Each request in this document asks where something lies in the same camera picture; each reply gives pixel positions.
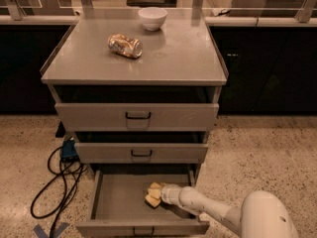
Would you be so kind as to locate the white ceramic bowl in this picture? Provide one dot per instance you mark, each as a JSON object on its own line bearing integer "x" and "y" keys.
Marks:
{"x": 152, "y": 18}

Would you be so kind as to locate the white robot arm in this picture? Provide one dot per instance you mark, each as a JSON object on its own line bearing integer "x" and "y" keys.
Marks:
{"x": 262, "y": 214}

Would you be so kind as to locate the bottom grey open drawer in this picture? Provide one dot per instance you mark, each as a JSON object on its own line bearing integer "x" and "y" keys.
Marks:
{"x": 118, "y": 207}

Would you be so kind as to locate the blue power box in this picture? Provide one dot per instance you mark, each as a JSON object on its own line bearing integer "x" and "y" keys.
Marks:
{"x": 68, "y": 152}

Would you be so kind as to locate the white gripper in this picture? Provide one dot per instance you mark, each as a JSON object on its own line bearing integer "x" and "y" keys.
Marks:
{"x": 168, "y": 193}

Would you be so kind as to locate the top grey drawer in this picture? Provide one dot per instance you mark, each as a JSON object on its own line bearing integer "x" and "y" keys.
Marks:
{"x": 93, "y": 117}

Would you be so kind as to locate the yellow sponge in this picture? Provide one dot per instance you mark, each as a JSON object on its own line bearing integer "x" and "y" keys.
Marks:
{"x": 153, "y": 197}

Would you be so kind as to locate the grey metal drawer cabinet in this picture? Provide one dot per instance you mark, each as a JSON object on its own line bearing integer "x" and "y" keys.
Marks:
{"x": 179, "y": 64}

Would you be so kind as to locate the middle grey drawer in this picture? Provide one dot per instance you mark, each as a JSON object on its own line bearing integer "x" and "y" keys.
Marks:
{"x": 141, "y": 153}

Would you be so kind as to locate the crushed aluminium can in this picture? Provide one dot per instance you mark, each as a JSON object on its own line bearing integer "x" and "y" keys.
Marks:
{"x": 124, "y": 46}

